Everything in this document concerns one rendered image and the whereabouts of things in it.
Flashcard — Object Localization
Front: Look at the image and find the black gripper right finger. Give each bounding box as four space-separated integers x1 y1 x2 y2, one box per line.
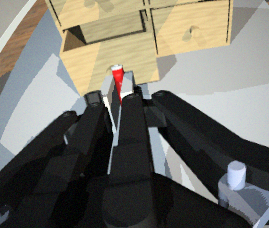
101 70 269 228

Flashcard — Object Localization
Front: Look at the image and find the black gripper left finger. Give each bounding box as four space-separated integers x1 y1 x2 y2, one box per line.
0 75 120 228

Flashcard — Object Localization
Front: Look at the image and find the small wooden chest of drawers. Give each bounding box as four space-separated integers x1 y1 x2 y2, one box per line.
45 0 233 58

